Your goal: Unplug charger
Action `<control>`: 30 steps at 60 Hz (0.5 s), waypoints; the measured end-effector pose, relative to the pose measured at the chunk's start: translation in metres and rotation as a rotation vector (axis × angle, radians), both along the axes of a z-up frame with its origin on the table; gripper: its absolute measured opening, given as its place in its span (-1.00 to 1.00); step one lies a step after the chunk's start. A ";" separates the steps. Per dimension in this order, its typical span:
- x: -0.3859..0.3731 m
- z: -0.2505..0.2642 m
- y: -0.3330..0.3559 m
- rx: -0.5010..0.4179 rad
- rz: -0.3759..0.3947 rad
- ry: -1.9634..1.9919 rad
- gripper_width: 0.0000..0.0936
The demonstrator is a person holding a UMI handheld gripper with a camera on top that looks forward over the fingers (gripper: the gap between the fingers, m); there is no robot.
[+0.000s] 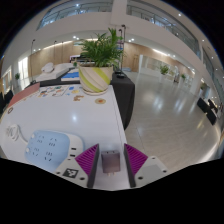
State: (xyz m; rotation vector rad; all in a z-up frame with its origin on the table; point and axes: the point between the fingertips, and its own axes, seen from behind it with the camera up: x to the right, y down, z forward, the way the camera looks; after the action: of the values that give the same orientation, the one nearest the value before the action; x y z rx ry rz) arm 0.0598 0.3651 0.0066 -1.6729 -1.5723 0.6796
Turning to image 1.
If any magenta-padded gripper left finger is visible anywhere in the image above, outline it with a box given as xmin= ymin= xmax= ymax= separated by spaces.
xmin=54 ymin=143 xmax=101 ymax=189

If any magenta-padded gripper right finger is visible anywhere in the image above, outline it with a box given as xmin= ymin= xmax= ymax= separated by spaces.
xmin=123 ymin=143 xmax=169 ymax=188

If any light blue power strip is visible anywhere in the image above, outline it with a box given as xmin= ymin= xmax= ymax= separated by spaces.
xmin=24 ymin=129 xmax=84 ymax=174

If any black-clothed table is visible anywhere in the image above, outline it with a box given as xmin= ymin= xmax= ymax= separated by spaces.
xmin=24 ymin=69 xmax=136 ymax=131

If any potted plant in striped pot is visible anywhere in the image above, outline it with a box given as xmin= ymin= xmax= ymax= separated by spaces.
xmin=77 ymin=27 xmax=124 ymax=96

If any black-covered side table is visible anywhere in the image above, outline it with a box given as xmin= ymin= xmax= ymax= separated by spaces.
xmin=196 ymin=97 xmax=219 ymax=126
xmin=0 ymin=89 xmax=14 ymax=114

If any blue flat board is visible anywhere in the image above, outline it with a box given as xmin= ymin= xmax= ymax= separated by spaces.
xmin=60 ymin=71 xmax=81 ymax=82

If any red flat sheet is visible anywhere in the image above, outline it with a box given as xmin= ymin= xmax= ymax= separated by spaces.
xmin=7 ymin=82 xmax=41 ymax=108

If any large background potted plant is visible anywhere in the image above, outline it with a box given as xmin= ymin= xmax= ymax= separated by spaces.
xmin=159 ymin=64 xmax=170 ymax=76

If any white architectural model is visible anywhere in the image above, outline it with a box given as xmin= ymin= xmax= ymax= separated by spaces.
xmin=34 ymin=62 xmax=76 ymax=83

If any black piano with display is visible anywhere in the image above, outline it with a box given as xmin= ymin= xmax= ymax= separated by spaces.
xmin=69 ymin=53 xmax=84 ymax=64

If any white coiled cable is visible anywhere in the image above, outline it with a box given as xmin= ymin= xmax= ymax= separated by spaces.
xmin=4 ymin=123 xmax=29 ymax=144

